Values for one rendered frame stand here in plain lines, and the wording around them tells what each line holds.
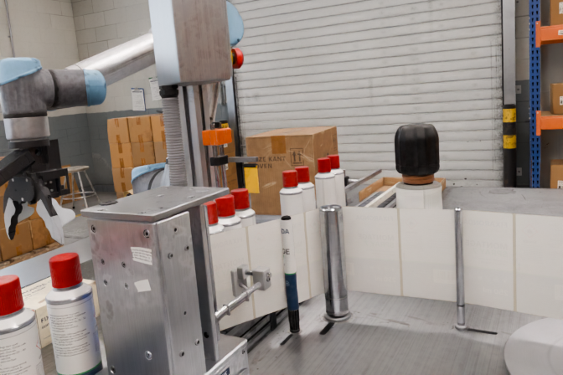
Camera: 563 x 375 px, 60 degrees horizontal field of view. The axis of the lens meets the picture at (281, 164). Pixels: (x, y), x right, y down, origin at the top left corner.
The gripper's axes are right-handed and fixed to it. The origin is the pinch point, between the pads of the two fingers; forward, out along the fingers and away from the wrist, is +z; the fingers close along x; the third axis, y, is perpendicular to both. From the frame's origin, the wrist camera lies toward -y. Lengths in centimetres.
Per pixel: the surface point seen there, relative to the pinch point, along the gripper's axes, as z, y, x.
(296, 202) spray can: -2, 34, -41
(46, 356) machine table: 17.6, -7.0, -9.6
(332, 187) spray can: -2, 53, -42
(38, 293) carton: 10.0, -0.1, 0.4
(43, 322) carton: 13.1, -4.4, -6.1
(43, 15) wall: -166, 411, 502
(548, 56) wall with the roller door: -50, 462, -105
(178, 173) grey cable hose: -12.3, 9.9, -29.1
